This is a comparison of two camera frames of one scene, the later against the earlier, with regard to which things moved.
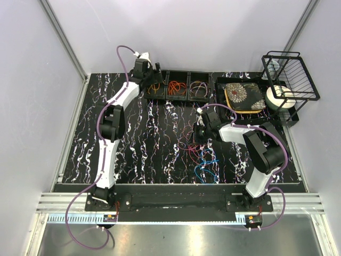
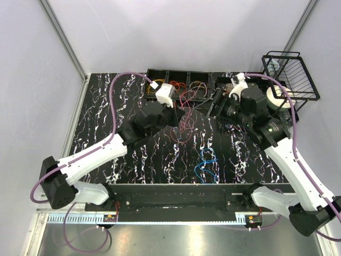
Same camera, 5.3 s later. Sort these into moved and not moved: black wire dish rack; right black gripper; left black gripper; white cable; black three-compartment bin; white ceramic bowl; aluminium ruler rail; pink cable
Moved: left black gripper; pink cable; right black gripper
Not moved: black wire dish rack; aluminium ruler rail; white cable; black three-compartment bin; white ceramic bowl
